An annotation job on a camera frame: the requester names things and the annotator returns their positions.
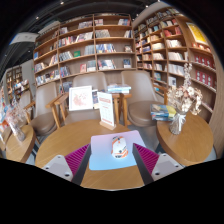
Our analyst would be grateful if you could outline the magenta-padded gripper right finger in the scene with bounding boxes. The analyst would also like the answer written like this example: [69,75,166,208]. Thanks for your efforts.
[131,143,184,186]

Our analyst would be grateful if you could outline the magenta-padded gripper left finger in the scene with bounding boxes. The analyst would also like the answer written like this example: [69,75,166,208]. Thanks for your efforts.
[41,143,92,186]

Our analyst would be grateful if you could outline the white orange patterned computer mouse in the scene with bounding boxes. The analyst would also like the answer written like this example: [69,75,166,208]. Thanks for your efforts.
[110,135,129,160]

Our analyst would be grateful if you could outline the pink blue gradient mouse pad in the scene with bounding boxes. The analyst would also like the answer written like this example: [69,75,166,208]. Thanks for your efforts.
[88,129,148,172]

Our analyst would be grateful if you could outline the round wooden side table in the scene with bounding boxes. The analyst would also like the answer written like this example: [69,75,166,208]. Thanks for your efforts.
[155,111,214,167]
[5,124,37,164]

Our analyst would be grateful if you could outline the glass vase beige dried flowers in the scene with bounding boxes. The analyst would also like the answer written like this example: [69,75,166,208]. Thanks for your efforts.
[166,63,204,136]

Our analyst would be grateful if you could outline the colourful book stack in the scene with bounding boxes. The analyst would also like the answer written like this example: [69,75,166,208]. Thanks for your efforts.
[149,103,178,122]

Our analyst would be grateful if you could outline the white red sign wooden base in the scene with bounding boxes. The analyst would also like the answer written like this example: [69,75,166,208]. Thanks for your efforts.
[97,91,117,131]

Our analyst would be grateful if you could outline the beige wooden-armed chair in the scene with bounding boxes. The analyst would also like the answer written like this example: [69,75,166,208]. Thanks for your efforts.
[23,81,63,136]

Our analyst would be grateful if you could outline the beige chair with book stack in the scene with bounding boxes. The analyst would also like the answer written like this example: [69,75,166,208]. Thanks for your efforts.
[120,69,169,128]

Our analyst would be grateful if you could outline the white framed red picture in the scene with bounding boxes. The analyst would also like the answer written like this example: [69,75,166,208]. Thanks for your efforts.
[68,85,94,112]

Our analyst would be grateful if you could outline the dark cover book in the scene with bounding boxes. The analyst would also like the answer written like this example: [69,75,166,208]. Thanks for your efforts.
[91,88,100,110]

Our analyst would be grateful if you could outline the beige chair holding framed picture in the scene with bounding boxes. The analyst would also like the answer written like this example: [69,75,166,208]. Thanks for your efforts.
[54,72,112,126]

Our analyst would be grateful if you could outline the distant small bookshelf unit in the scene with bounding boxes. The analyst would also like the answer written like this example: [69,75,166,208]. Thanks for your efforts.
[4,64,31,103]

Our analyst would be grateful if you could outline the curved wooden bookshelf unit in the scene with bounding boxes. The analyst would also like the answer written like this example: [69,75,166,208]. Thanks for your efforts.
[132,7,224,124]

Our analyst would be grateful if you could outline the wide wooden bookshelf unit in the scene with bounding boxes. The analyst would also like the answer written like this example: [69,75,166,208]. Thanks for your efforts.
[32,13,138,88]

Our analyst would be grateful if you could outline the white hanging ceiling sign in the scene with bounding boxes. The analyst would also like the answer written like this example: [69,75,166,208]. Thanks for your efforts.
[9,31,40,45]

